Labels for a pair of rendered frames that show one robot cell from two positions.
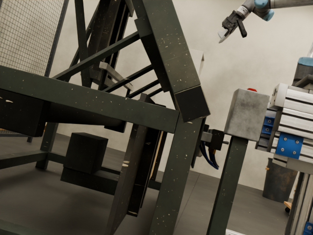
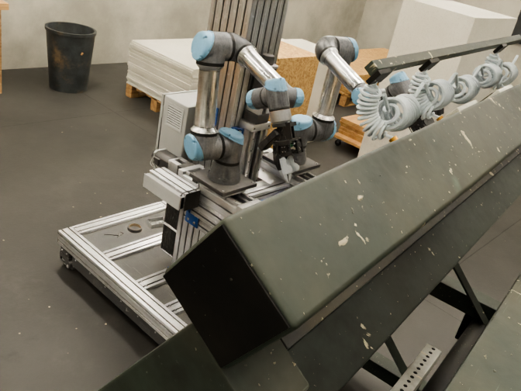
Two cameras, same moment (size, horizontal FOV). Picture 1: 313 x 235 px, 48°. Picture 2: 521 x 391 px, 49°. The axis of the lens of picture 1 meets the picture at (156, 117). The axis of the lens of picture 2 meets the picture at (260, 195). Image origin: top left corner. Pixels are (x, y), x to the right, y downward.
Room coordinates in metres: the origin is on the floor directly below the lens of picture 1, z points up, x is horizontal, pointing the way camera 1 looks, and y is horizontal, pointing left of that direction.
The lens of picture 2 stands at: (3.88, 0.51, 2.15)
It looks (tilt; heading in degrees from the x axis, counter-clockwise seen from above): 26 degrees down; 207
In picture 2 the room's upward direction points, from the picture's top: 12 degrees clockwise
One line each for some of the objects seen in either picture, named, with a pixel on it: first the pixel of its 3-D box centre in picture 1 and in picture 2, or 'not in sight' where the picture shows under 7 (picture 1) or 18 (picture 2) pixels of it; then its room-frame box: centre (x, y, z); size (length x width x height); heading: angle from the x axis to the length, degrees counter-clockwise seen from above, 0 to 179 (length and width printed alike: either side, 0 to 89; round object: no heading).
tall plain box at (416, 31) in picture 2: not in sight; (428, 110); (-1.11, -0.59, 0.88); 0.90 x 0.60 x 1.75; 170
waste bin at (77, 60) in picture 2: not in sight; (69, 58); (-0.39, -4.27, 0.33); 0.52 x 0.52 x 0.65
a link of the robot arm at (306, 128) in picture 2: not in sight; (299, 129); (1.37, -0.63, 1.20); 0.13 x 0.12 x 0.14; 153
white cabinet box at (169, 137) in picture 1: (172, 109); not in sight; (6.01, -0.24, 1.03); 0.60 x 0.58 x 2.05; 170
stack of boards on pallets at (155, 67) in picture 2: not in sight; (236, 75); (-1.91, -3.09, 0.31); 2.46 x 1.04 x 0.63; 170
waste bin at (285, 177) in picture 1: (278, 180); not in sight; (5.86, -2.24, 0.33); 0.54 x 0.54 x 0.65
